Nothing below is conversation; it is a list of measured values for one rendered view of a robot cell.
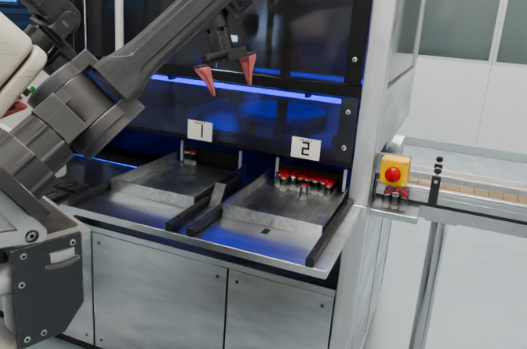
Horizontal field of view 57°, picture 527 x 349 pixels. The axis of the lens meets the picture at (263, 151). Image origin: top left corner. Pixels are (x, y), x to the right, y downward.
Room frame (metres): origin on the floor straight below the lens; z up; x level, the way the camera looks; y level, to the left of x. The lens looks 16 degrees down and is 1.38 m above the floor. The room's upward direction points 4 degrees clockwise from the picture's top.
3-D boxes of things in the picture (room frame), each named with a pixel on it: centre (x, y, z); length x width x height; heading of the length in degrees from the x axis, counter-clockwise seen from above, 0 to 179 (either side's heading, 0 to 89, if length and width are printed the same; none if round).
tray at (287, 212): (1.25, -0.09, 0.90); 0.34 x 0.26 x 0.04; 159
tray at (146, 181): (1.37, 0.23, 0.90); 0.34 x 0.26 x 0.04; 159
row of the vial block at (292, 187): (1.35, -0.13, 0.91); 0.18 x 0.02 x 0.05; 69
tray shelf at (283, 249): (1.24, 0.10, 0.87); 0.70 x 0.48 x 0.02; 69
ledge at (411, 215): (1.30, -0.39, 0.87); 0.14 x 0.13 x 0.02; 159
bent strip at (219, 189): (1.15, 0.13, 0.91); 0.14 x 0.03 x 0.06; 160
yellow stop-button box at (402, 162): (1.27, -0.36, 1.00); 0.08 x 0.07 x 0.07; 159
